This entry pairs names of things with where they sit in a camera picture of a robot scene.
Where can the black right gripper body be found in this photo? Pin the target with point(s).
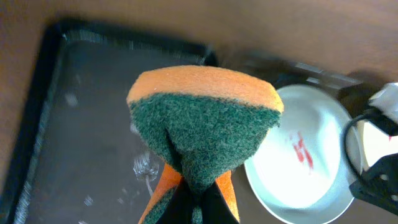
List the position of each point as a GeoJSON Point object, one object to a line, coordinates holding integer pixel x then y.
{"type": "Point", "coordinates": [378, 185]}

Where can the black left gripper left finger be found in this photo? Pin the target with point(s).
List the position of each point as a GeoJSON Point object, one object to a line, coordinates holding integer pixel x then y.
{"type": "Point", "coordinates": [180, 208]}

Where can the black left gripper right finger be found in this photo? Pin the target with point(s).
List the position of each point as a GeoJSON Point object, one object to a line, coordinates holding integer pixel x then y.
{"type": "Point", "coordinates": [214, 207]}

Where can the grey plate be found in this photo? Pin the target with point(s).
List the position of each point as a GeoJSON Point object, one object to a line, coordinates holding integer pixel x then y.
{"type": "Point", "coordinates": [299, 173]}

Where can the orange green sponge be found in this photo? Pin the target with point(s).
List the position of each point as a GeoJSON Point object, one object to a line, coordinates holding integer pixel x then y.
{"type": "Point", "coordinates": [203, 122]}

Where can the cream plate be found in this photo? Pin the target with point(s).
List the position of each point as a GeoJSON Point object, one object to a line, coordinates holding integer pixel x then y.
{"type": "Point", "coordinates": [376, 144]}

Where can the small black tray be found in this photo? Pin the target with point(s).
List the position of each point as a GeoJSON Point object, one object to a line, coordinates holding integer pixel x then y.
{"type": "Point", "coordinates": [76, 158]}

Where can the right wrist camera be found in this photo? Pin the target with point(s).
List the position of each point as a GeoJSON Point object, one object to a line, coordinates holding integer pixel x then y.
{"type": "Point", "coordinates": [385, 101]}

